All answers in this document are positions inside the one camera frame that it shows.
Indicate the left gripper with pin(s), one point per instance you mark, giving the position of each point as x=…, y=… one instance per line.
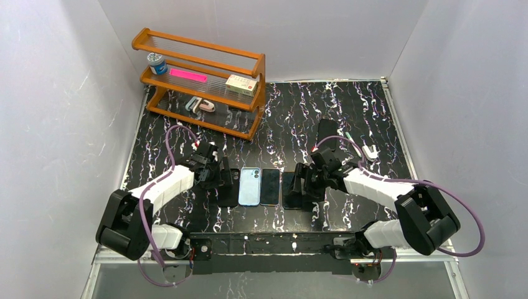
x=225, y=174

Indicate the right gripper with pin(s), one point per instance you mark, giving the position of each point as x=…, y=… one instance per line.
x=300, y=177

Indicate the light blue phone case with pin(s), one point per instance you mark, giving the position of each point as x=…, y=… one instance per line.
x=249, y=188

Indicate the phone with black screen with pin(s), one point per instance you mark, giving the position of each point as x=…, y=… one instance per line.
x=270, y=187

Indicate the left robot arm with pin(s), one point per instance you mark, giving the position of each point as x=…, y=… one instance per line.
x=127, y=226

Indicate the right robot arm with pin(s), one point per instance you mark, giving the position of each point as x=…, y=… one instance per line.
x=424, y=219

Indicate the white green marker pen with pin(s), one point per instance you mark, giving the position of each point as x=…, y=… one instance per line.
x=349, y=137

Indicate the white small clip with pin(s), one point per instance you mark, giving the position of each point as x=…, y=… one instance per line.
x=371, y=153

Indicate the orange wooden shelf rack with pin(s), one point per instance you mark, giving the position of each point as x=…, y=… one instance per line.
x=235, y=114

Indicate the cream cardboard box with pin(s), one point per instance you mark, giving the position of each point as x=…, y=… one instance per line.
x=242, y=85

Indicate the pink flat card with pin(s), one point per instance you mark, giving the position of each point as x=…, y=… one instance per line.
x=188, y=75

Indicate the blue white round jar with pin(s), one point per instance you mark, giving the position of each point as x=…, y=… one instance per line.
x=157, y=63

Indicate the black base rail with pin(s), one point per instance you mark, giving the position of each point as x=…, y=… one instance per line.
x=266, y=252

